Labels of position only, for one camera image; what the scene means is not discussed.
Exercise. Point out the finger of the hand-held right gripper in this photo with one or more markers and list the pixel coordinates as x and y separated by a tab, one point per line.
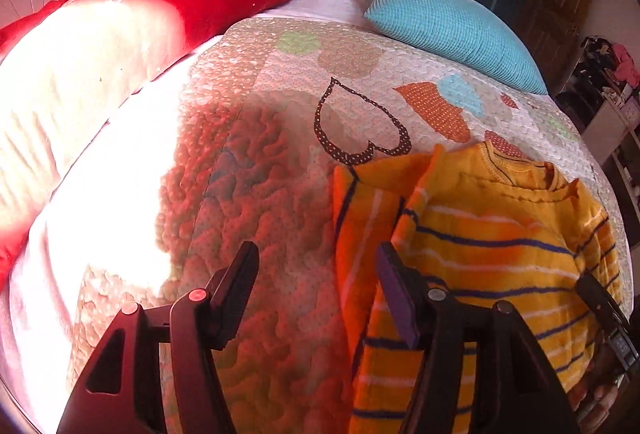
600	306

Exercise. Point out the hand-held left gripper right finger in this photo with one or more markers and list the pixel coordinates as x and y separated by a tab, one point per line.
397	294

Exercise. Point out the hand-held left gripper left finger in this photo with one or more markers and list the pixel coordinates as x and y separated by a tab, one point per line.
235	286

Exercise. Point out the yellow striped sweater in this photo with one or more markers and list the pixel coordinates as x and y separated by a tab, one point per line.
475	214

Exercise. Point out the person's right hand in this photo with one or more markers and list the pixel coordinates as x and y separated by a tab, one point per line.
600	401

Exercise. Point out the heart print quilted bedspread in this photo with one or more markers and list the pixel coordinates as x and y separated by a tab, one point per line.
280	138

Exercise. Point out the dark storage shelf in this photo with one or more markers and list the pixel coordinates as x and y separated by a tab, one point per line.
587	78

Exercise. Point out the pink cloth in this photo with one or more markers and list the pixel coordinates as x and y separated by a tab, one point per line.
627	63

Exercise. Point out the light blue pillow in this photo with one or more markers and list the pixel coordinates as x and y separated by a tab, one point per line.
450	33

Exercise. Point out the brown wooden door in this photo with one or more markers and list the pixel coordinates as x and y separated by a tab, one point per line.
555	8

